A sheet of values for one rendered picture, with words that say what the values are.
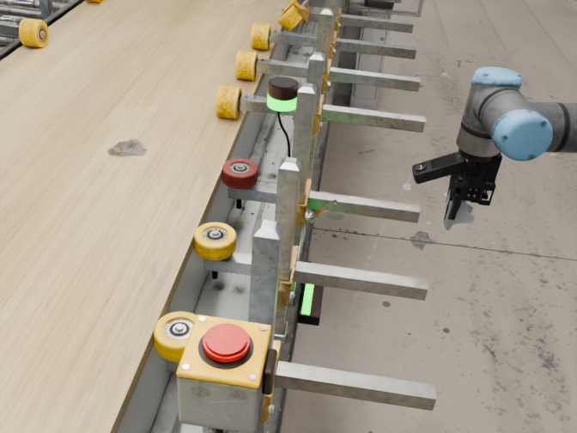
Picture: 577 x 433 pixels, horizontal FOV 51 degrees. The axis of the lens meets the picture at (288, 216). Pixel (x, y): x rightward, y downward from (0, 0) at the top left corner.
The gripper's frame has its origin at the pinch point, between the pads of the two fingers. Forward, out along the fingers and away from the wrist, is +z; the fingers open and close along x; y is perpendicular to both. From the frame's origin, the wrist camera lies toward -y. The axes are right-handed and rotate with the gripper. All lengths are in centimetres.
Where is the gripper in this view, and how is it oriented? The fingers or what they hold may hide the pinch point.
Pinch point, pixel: (445, 223)
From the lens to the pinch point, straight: 142.7
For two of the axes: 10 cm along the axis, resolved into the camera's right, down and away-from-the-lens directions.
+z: -0.7, 8.1, 5.8
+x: 1.3, -5.7, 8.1
